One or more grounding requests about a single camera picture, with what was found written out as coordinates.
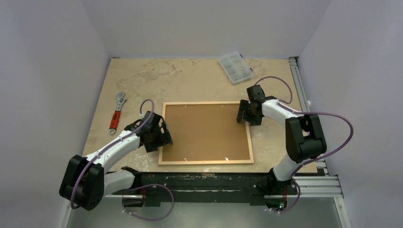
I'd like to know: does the light wooden picture frame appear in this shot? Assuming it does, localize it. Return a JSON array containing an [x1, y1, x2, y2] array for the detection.
[[157, 101, 255, 165]]

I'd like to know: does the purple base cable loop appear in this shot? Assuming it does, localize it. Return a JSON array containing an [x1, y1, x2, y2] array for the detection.
[[121, 184, 175, 222]]

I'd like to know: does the clear plastic organizer box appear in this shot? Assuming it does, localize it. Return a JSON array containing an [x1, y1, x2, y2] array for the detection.
[[218, 52, 254, 85]]

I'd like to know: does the red handled adjustable wrench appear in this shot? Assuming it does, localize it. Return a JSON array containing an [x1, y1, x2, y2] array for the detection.
[[108, 91, 127, 135]]

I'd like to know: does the brown hardboard backing board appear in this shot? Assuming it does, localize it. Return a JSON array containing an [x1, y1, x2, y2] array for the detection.
[[161, 103, 251, 162]]

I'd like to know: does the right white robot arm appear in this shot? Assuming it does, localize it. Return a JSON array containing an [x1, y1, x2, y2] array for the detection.
[[236, 85, 327, 193]]

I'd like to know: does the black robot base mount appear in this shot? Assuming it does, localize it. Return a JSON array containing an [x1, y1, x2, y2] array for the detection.
[[119, 172, 298, 207]]

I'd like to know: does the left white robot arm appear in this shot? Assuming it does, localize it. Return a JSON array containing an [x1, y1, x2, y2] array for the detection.
[[58, 111, 173, 210]]

